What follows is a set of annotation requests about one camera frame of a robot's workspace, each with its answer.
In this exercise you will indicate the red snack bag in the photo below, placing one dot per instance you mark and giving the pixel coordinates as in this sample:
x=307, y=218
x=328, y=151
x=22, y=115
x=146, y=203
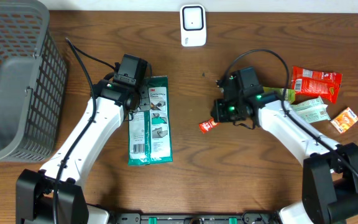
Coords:
x=316, y=83

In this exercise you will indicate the white barcode scanner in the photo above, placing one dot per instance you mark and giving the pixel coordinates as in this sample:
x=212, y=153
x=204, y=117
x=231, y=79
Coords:
x=193, y=25

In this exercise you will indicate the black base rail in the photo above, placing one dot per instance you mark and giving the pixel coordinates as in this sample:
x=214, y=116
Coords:
x=197, y=218

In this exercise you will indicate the small red Nescafe packet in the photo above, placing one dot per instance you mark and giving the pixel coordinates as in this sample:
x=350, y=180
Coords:
x=208, y=125

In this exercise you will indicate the light green wet wipes pack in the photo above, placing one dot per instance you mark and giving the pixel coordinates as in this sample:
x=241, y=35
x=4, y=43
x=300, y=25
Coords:
x=312, y=111

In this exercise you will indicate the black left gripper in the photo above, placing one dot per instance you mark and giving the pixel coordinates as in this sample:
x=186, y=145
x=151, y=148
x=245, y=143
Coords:
x=145, y=105

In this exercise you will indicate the dark green packet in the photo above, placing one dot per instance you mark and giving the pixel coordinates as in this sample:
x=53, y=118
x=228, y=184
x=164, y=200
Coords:
x=149, y=131

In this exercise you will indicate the yellow green juice carton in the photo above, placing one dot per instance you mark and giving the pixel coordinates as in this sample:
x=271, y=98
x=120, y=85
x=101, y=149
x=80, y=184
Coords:
x=289, y=94

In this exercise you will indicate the grey plastic shopping basket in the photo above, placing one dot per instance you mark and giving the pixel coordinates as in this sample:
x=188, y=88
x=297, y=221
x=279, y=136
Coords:
x=33, y=76

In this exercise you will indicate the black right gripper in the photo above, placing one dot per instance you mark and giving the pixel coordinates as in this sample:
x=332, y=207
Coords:
x=218, y=108

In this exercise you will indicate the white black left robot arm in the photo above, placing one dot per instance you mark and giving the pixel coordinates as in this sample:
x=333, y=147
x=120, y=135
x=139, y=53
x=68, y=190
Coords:
x=54, y=194

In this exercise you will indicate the small orange tissue pack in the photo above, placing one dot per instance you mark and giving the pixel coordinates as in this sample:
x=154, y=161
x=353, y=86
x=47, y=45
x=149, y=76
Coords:
x=344, y=120

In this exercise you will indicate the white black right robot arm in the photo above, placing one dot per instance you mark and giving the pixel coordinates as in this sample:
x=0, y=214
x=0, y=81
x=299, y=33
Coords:
x=330, y=169

